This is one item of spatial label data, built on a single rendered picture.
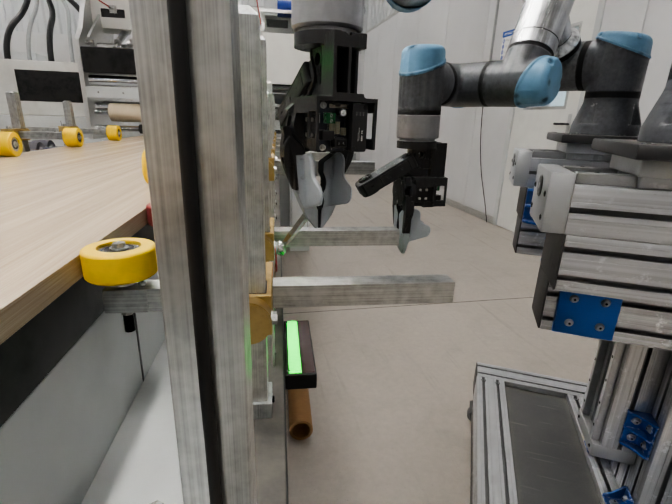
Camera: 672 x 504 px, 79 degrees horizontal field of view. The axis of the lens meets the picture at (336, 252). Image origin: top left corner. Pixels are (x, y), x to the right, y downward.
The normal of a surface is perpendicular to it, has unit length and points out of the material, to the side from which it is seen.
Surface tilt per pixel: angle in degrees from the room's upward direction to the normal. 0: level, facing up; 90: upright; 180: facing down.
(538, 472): 0
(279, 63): 90
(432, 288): 90
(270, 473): 0
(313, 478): 0
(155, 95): 90
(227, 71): 90
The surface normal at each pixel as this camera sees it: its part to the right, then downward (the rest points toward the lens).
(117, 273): 0.33, 0.30
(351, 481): 0.04, -0.95
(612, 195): -0.31, 0.29
